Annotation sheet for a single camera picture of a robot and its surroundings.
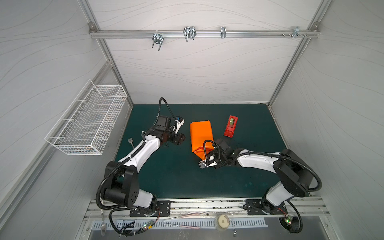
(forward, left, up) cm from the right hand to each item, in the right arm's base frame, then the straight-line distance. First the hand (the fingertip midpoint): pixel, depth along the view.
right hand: (208, 154), depth 90 cm
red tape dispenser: (+21, -16, +2) cm, 26 cm away
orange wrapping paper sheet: (+9, +4, +3) cm, 11 cm away
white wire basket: (-2, +58, +29) cm, 65 cm away
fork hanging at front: (-39, +49, -2) cm, 62 cm away
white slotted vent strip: (-35, +14, -3) cm, 38 cm away
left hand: (+6, +18, +10) cm, 22 cm away
